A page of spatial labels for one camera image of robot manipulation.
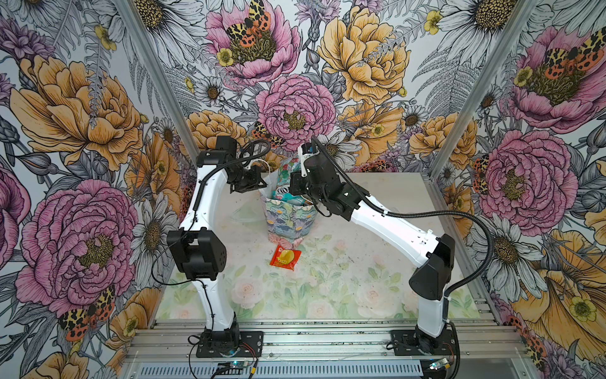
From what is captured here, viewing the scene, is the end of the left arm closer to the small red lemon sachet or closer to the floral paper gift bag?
the floral paper gift bag

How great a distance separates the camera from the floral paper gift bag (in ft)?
2.65

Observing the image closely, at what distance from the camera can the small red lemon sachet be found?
928 millimetres

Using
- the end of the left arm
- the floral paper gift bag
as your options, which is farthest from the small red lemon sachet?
the end of the left arm

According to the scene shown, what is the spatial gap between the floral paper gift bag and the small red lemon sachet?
0.12ft
